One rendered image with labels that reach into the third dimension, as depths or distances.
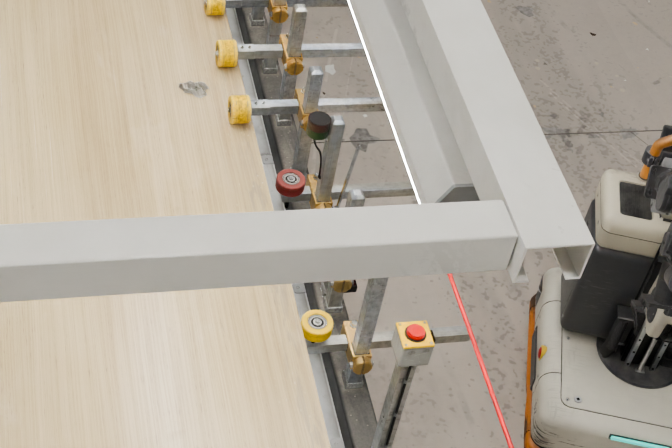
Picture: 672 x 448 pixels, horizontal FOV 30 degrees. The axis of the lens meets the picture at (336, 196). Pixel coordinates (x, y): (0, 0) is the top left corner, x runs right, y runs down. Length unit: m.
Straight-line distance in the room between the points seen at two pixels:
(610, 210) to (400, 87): 2.34
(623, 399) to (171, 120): 1.62
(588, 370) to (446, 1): 2.70
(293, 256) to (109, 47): 2.72
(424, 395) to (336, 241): 3.06
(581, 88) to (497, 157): 4.27
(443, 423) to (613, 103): 1.92
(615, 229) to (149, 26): 1.52
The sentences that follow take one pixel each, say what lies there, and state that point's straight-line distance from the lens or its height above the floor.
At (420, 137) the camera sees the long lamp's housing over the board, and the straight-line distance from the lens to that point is 1.39.
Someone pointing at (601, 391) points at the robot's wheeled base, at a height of 0.28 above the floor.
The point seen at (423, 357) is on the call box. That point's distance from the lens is 2.72.
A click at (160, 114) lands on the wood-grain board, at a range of 3.57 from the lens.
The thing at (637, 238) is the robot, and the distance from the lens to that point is 3.76.
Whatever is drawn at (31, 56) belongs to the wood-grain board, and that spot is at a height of 0.90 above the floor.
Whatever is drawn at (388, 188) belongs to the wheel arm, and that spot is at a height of 0.86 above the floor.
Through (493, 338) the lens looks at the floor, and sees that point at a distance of 4.38.
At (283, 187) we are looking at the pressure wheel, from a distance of 3.40.
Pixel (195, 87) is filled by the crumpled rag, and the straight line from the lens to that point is 3.65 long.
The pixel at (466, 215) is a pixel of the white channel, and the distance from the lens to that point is 1.17.
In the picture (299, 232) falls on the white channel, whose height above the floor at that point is 2.46.
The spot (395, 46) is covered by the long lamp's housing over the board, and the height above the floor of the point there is 2.37.
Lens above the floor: 3.27
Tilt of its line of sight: 44 degrees down
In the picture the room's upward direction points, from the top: 12 degrees clockwise
